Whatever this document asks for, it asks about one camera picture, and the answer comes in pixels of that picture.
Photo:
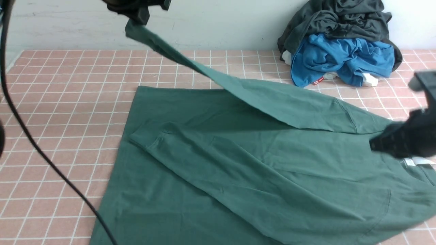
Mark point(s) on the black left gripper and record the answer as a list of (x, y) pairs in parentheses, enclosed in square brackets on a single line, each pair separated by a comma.
[(136, 10)]

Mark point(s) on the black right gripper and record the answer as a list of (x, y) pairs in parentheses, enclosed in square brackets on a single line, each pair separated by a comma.
[(415, 137)]

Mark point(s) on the green long-sleeve top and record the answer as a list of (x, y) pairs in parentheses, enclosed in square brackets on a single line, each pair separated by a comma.
[(255, 163)]

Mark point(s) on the blue garment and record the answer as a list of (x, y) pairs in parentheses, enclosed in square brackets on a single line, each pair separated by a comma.
[(349, 58)]

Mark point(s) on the dark grey garment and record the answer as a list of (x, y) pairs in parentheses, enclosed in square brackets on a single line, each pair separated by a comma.
[(339, 19)]

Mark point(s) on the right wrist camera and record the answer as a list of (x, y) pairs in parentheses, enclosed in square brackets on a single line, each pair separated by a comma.
[(425, 81)]

